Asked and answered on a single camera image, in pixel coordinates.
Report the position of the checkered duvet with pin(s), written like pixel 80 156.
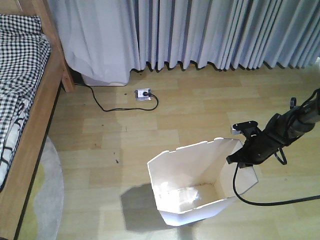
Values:
pixel 24 53

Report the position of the wooden bed frame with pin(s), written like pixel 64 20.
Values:
pixel 15 194

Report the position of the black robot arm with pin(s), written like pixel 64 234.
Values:
pixel 280 131

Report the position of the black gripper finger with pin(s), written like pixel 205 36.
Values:
pixel 236 157

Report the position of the grey round rug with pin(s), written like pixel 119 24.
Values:
pixel 43 213

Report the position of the white plastic trash bin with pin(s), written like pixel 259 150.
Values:
pixel 196 182

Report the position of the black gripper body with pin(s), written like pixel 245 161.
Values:
pixel 259 148

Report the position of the white floor power socket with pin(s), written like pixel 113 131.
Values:
pixel 143 94

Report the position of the grey pleated curtain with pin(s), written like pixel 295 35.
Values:
pixel 104 40

